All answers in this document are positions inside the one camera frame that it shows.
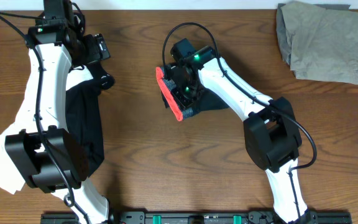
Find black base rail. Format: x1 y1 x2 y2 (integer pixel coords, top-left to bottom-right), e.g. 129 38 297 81
40 208 353 224

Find white garment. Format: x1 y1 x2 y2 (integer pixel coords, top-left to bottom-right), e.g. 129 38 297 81
0 44 71 194

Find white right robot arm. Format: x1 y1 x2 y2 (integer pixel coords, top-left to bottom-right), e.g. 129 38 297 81
156 39 308 223

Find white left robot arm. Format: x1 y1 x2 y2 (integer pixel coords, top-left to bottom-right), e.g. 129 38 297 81
4 1 110 223

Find black leggings with red waistband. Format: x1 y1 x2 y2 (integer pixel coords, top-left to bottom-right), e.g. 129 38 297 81
155 67 229 121

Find black shirt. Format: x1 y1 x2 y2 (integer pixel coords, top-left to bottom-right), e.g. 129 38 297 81
65 62 115 176

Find olive khaki garment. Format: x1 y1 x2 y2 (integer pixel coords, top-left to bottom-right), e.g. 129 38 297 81
276 1 358 85

